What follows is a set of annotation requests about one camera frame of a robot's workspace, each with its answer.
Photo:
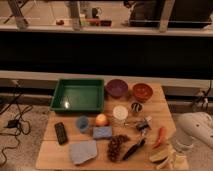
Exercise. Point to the red chili pepper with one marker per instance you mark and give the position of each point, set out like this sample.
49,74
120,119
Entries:
160,138

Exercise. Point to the black remote control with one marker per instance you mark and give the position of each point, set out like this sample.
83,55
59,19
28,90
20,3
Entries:
60,133

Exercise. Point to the black handled brush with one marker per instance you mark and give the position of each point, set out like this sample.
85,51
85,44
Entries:
133,149

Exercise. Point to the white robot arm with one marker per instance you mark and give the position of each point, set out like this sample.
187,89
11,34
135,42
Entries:
191,126

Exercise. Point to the wooden board table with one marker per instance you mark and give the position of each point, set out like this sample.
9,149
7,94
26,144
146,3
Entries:
55,157

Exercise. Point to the purple bowl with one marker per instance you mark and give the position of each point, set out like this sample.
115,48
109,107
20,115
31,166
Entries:
116,88

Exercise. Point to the blue sponge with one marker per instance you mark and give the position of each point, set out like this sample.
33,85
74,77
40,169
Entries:
102,132

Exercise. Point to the grey blue cloth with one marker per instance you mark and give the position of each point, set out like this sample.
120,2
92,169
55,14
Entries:
83,151

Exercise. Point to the blue cup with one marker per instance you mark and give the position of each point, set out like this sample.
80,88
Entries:
82,123

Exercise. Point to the orange yellow apple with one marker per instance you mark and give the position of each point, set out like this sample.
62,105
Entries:
101,120

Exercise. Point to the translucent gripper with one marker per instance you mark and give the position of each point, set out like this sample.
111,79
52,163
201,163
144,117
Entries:
177,160

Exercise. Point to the red bowl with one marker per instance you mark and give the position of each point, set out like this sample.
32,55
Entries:
142,92

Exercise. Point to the yellow banana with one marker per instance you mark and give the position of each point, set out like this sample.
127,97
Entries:
162,157

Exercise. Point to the metal binder clip tool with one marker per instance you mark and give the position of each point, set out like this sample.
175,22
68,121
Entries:
141,125

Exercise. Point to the small metal cup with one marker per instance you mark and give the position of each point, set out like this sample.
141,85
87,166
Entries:
136,108

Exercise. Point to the green plastic tray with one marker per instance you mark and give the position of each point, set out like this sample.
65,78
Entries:
78,96

